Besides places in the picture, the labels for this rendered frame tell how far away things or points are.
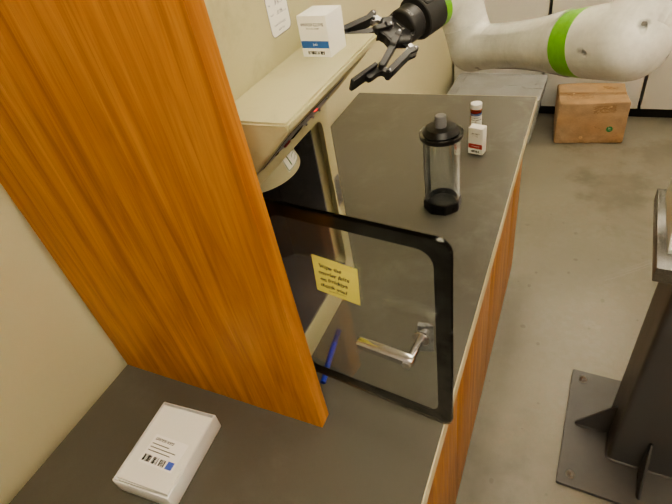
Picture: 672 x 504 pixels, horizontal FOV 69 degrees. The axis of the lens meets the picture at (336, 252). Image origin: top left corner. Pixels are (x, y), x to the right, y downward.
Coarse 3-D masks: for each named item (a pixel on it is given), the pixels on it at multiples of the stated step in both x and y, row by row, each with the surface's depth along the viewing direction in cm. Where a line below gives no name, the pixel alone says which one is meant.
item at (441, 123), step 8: (440, 120) 119; (448, 120) 123; (424, 128) 123; (432, 128) 121; (440, 128) 120; (448, 128) 120; (456, 128) 120; (424, 136) 121; (432, 136) 119; (440, 136) 119; (448, 136) 119
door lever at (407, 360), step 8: (360, 336) 71; (416, 336) 70; (424, 336) 69; (360, 344) 70; (368, 344) 70; (376, 344) 70; (384, 344) 70; (416, 344) 69; (424, 344) 70; (368, 352) 70; (376, 352) 69; (384, 352) 68; (392, 352) 68; (400, 352) 68; (408, 352) 68; (416, 352) 68; (392, 360) 68; (400, 360) 67; (408, 360) 67; (408, 368) 67
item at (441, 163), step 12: (420, 132) 123; (456, 144) 121; (432, 156) 123; (444, 156) 122; (456, 156) 123; (432, 168) 125; (444, 168) 124; (456, 168) 125; (432, 180) 127; (444, 180) 126; (456, 180) 128; (432, 192) 130; (444, 192) 128; (456, 192) 130; (432, 204) 132; (444, 204) 131
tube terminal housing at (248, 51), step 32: (224, 0) 62; (256, 0) 68; (288, 0) 75; (224, 32) 63; (256, 32) 69; (288, 32) 77; (224, 64) 64; (256, 64) 70; (320, 128) 96; (320, 160) 99
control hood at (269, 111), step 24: (360, 48) 75; (288, 72) 72; (312, 72) 70; (336, 72) 69; (240, 96) 68; (264, 96) 66; (288, 96) 65; (312, 96) 64; (240, 120) 61; (264, 120) 60; (288, 120) 59; (264, 144) 62
